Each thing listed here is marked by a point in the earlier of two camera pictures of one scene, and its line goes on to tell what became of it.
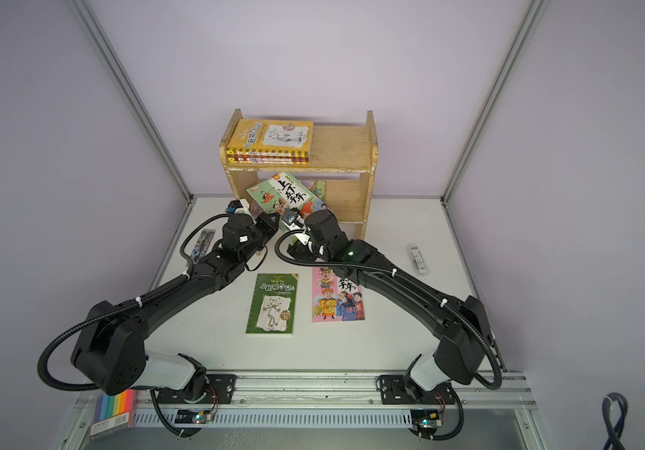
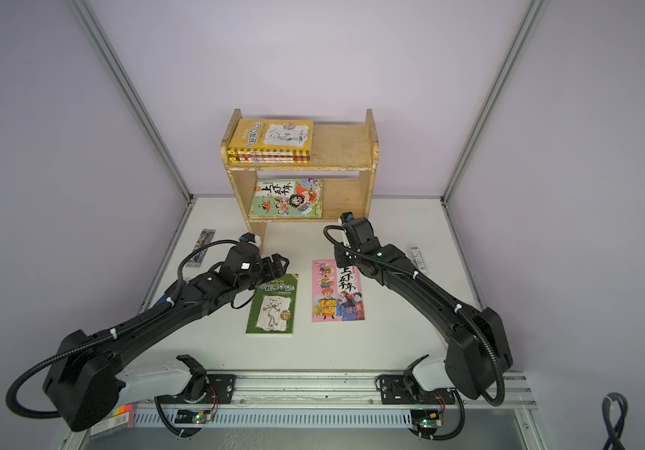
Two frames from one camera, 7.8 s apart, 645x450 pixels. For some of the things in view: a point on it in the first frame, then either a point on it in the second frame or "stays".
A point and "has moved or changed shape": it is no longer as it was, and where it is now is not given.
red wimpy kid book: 267,156 stays
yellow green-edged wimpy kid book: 269,138 stays
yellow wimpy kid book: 266,160 stays
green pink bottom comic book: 282,193 has moved or changed shape
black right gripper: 303,252 to 340,250
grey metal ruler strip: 202,244 stays
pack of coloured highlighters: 112,413 stays
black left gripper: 270,224 to 272,271
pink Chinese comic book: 335,297 stays
